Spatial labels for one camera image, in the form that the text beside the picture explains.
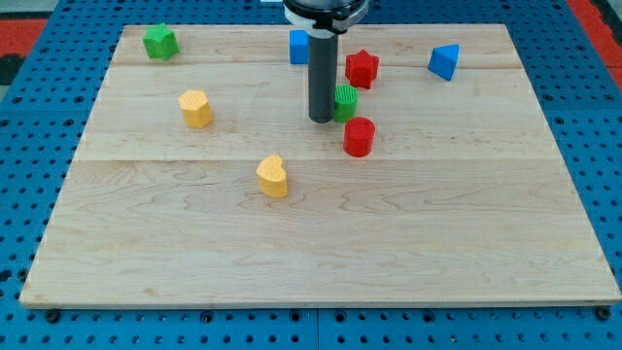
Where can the blue cube block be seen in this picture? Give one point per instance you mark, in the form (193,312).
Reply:
(298,47)

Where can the yellow hexagon block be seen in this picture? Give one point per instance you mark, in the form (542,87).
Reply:
(196,108)

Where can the red star block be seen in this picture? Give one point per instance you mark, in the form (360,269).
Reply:
(361,69)

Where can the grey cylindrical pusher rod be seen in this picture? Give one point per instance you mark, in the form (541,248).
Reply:
(322,64)

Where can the wooden board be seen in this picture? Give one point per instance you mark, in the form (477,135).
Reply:
(464,200)

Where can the red cylinder block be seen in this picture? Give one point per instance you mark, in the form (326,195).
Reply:
(358,139)

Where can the yellow heart block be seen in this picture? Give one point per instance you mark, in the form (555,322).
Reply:
(272,177)

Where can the blue triangle block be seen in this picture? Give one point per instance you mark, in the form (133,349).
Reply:
(444,60)

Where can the green star block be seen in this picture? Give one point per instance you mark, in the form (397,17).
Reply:
(160,42)

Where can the green circle block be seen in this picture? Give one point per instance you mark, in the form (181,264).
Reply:
(345,103)

